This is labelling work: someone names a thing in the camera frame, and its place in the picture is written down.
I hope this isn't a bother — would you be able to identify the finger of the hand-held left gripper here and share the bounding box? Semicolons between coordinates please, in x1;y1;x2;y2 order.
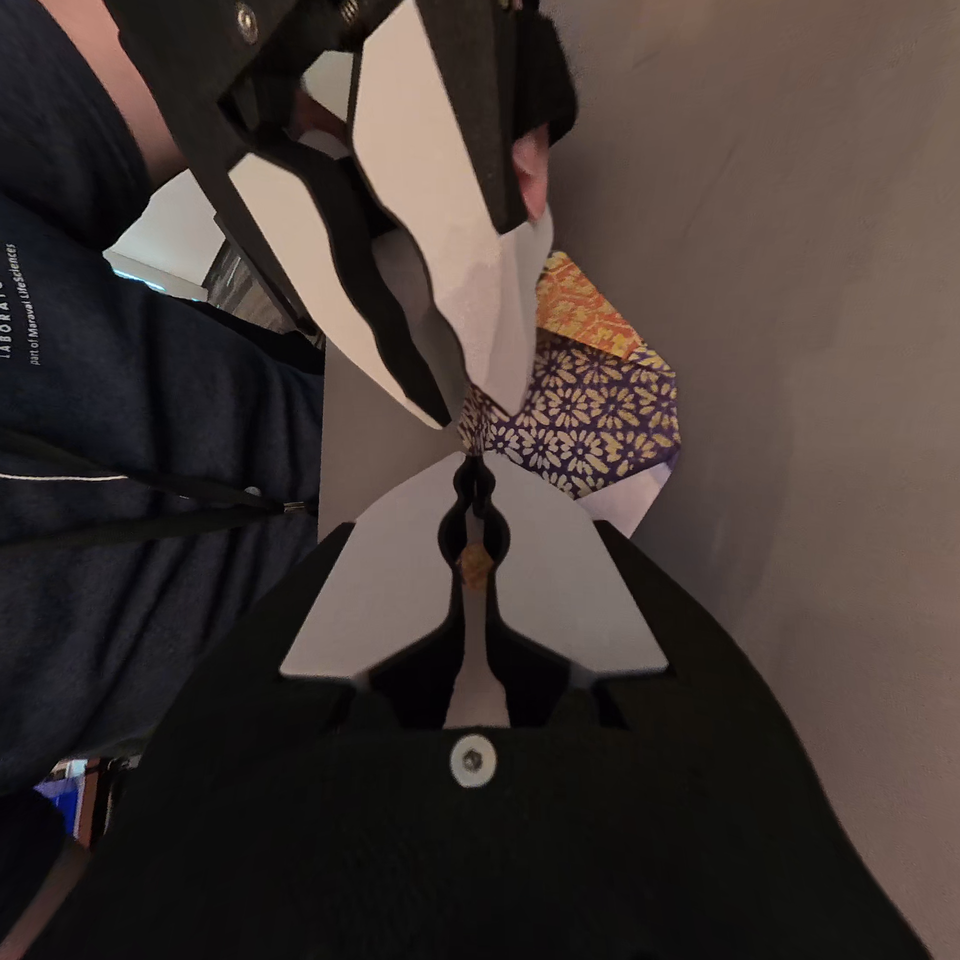
347;0;558;416
227;138;470;430

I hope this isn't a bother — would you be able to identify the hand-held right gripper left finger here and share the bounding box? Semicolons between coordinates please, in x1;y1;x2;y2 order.
279;452;477;687

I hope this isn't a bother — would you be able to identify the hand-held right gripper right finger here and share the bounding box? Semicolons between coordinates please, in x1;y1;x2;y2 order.
474;453;670;687

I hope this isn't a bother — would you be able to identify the patterned purple orange origami paper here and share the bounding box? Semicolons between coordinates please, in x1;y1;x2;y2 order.
456;251;682;594

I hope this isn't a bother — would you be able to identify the person's left forearm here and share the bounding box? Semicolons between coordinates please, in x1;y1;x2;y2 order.
37;0;192;192

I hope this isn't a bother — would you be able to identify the person's left hand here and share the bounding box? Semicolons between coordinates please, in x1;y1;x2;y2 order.
513;122;554;221

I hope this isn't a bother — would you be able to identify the white desk with black frame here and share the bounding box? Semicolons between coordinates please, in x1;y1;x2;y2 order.
103;171;230;303

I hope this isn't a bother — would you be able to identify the black shoulder strap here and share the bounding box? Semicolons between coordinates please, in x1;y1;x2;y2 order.
0;427;320;552

